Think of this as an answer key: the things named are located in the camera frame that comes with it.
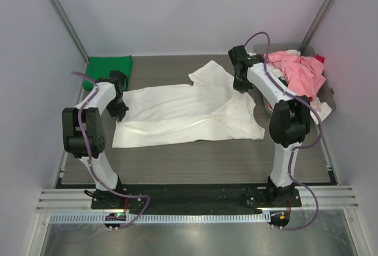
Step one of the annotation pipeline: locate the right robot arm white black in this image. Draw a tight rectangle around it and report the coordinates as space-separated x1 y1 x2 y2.
228 45 311 206

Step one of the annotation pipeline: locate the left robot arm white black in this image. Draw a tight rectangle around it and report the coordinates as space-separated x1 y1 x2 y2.
62 70 129 209

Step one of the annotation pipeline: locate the folded green t shirt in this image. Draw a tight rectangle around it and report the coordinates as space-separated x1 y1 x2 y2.
85 55 133 91

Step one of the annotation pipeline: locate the pink t shirt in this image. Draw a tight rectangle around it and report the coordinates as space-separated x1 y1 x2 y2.
265 50 326 103

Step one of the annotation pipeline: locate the cream white t shirt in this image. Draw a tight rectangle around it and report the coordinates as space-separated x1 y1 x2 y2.
271 48 332 126

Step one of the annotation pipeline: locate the red t shirt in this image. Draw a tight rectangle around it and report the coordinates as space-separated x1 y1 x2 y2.
291 54 325 114

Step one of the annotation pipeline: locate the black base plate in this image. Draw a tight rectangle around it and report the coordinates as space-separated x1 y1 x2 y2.
92 183 302 214

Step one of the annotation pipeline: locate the right corner aluminium post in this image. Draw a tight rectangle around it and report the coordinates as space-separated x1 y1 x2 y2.
299 0 335 52

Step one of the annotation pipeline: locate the corner aluminium post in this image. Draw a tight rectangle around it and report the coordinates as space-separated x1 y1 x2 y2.
299 0 335 52
49 0 89 63

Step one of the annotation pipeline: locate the white slotted cable duct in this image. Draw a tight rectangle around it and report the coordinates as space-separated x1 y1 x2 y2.
50 211 271 224

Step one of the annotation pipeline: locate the aluminium rail frame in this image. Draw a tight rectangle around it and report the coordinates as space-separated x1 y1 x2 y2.
36 186 359 212

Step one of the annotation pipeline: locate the left corner aluminium post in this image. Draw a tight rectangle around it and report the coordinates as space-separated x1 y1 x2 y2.
49 0 89 63

